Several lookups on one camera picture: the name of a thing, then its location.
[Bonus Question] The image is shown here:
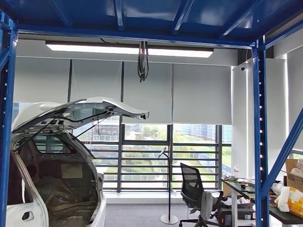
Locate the grey roller blind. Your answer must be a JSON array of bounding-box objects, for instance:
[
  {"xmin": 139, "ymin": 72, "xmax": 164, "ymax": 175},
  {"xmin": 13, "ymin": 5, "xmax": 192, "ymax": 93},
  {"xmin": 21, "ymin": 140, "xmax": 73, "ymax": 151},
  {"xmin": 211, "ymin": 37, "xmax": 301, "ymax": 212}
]
[
  {"xmin": 14, "ymin": 56, "xmax": 70, "ymax": 104},
  {"xmin": 72, "ymin": 59, "xmax": 122, "ymax": 103},
  {"xmin": 172, "ymin": 63, "xmax": 233, "ymax": 125},
  {"xmin": 123, "ymin": 61, "xmax": 172, "ymax": 124},
  {"xmin": 287, "ymin": 47, "xmax": 303, "ymax": 151}
]

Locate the black window railing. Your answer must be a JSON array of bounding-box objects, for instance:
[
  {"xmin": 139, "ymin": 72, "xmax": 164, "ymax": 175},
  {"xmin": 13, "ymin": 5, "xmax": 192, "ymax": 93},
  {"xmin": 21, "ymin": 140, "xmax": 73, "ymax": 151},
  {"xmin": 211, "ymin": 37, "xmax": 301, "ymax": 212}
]
[{"xmin": 82, "ymin": 141, "xmax": 232, "ymax": 191}]

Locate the white car body shell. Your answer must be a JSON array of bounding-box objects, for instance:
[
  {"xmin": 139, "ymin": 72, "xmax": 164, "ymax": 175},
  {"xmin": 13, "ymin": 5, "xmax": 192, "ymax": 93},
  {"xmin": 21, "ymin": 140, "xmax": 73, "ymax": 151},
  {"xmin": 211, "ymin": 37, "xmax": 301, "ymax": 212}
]
[{"xmin": 6, "ymin": 96, "xmax": 150, "ymax": 227}]

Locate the black mesh office chair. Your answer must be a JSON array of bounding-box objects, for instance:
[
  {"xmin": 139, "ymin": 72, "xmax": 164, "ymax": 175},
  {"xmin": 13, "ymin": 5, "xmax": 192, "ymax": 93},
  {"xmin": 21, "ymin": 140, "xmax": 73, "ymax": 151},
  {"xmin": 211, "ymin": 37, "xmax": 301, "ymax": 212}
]
[{"xmin": 179, "ymin": 162, "xmax": 224, "ymax": 227}]

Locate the long ceiling light bar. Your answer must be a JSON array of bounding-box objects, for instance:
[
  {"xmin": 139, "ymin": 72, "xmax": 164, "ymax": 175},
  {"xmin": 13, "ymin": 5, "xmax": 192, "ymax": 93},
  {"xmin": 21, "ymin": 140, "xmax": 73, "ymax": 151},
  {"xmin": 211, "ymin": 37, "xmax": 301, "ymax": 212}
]
[{"xmin": 45, "ymin": 41, "xmax": 215, "ymax": 59}]

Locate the blue steel shelving rack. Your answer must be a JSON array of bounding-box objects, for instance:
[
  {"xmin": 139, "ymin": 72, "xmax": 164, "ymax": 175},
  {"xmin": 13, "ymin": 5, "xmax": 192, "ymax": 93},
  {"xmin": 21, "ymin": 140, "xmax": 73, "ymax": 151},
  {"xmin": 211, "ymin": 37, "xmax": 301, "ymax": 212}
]
[{"xmin": 0, "ymin": 0, "xmax": 303, "ymax": 227}]

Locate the black pole floor stand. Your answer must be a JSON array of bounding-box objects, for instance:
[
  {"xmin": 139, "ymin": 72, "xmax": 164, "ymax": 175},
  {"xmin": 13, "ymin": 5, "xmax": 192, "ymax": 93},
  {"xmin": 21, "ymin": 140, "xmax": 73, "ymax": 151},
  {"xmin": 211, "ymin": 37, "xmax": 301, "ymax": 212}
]
[{"xmin": 157, "ymin": 146, "xmax": 178, "ymax": 225}]

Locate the grey jacket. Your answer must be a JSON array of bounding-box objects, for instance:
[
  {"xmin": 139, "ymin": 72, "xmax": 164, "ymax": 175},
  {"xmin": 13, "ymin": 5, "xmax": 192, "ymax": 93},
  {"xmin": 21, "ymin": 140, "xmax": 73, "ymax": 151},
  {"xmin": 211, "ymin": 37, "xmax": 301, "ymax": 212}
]
[{"xmin": 199, "ymin": 191, "xmax": 214, "ymax": 221}]

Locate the black equipment case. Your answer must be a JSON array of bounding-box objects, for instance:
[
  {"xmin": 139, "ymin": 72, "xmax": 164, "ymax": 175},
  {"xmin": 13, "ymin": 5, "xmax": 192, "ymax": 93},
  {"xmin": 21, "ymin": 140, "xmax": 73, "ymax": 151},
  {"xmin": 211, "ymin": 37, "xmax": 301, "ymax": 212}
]
[{"xmin": 218, "ymin": 207, "xmax": 256, "ymax": 227}]

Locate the open brown cardboard box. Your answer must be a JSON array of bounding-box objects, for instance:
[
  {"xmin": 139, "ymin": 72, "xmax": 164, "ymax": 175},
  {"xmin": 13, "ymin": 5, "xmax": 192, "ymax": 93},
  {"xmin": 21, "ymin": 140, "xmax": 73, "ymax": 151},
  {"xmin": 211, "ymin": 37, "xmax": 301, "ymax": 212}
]
[{"xmin": 285, "ymin": 158, "xmax": 303, "ymax": 192}]

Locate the dark top desk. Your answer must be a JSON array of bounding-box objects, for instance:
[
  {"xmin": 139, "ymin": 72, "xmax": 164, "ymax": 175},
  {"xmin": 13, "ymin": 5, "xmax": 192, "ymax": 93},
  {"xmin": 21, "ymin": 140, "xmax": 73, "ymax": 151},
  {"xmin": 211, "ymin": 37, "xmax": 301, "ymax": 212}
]
[{"xmin": 221, "ymin": 177, "xmax": 303, "ymax": 227}]

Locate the yellow white plastic package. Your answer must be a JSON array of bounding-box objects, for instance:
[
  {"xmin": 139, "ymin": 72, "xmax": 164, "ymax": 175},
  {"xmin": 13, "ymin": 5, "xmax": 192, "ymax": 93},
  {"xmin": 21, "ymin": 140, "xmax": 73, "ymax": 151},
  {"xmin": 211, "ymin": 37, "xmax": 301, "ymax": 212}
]
[{"xmin": 274, "ymin": 186, "xmax": 303, "ymax": 218}]

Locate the black hanging cable bundle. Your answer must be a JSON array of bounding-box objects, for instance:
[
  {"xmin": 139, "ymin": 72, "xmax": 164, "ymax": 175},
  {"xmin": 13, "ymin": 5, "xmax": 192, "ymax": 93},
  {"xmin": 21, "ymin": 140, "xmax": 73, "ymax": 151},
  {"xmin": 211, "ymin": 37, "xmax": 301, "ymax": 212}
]
[{"xmin": 138, "ymin": 41, "xmax": 150, "ymax": 83}]

